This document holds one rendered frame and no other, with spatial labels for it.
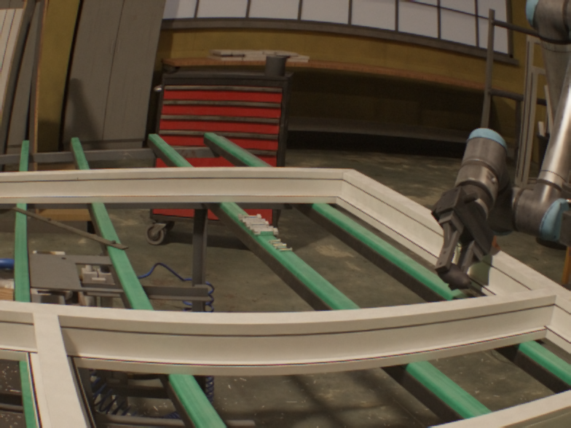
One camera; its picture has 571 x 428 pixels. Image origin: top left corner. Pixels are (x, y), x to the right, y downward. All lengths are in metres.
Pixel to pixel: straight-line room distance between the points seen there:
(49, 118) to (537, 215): 7.13
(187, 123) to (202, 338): 3.83
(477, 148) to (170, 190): 0.81
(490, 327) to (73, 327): 0.63
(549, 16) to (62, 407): 1.53
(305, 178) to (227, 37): 6.88
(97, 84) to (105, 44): 0.43
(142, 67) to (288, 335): 7.31
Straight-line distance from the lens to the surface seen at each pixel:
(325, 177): 2.27
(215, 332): 1.16
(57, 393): 0.88
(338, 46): 9.45
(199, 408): 1.05
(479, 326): 1.32
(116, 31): 8.37
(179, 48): 8.98
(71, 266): 1.63
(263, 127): 4.90
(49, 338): 1.03
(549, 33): 2.01
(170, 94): 4.95
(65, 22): 8.41
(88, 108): 8.40
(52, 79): 8.43
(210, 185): 2.19
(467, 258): 1.55
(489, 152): 1.67
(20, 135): 8.39
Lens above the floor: 1.32
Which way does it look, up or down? 12 degrees down
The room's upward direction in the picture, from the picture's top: 5 degrees clockwise
